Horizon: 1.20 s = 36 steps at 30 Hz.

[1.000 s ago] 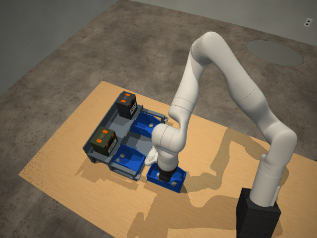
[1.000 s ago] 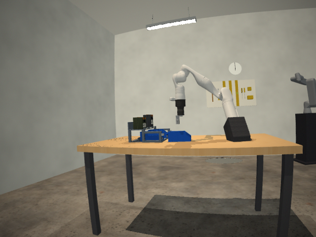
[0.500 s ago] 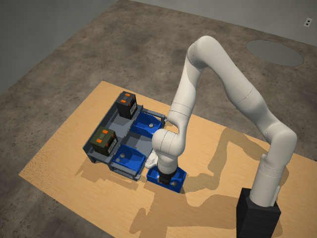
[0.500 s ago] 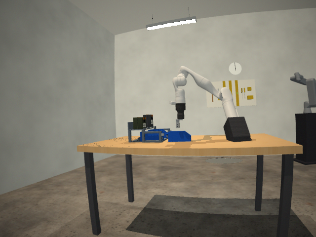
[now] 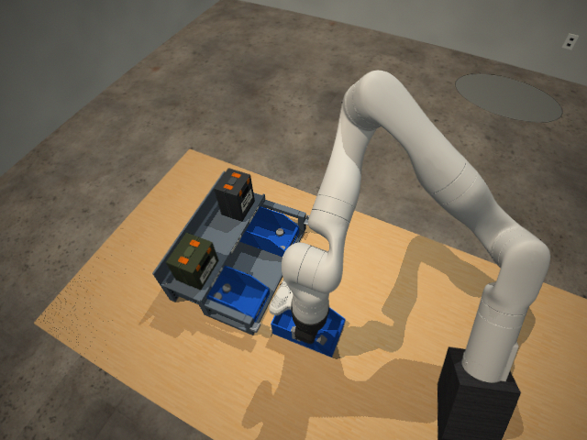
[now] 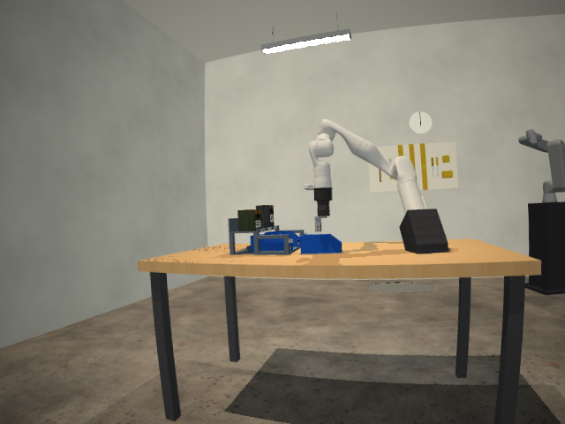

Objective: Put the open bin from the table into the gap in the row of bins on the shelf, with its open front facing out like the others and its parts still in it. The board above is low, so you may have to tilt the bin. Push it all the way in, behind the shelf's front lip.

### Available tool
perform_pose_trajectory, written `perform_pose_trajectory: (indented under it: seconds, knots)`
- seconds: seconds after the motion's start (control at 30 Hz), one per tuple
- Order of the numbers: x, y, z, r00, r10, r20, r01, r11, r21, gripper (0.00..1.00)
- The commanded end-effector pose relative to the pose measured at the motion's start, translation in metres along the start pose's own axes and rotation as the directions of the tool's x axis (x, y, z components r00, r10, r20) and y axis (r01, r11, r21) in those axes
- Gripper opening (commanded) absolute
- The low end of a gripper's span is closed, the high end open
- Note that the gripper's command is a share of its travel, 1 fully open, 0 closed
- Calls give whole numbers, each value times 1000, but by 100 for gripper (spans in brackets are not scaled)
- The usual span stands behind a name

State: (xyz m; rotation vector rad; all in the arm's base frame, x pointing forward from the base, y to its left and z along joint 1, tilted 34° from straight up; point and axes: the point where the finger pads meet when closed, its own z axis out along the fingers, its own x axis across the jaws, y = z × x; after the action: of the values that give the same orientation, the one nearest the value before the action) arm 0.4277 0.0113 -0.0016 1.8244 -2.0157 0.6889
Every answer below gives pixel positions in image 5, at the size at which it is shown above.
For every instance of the blue bin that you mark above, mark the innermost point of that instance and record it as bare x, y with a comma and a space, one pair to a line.
331, 330
261, 232
246, 292

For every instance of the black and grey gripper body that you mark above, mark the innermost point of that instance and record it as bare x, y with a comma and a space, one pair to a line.
307, 324

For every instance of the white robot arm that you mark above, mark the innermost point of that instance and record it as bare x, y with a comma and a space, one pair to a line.
376, 100

